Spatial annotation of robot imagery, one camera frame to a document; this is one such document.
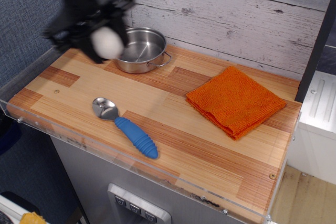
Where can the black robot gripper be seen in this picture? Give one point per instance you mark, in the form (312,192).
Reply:
(78,19)

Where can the white and black plush vegetable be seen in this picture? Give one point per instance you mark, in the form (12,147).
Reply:
(107,43)

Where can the stainless steel pot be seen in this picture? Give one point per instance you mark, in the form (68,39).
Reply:
(145,51)

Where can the clear acrylic table guard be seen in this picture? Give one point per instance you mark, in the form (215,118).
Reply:
(196,158)

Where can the folded orange cloth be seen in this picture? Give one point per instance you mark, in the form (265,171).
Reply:
(235,102)

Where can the silver button control panel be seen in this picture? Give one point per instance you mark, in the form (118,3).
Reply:
(137,205)

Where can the yellow object at bottom left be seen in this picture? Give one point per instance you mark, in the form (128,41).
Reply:
(32,218)

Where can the white metal cabinet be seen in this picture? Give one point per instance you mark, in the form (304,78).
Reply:
(312,149)

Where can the spoon with blue handle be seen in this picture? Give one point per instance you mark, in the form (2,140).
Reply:
(108,111)

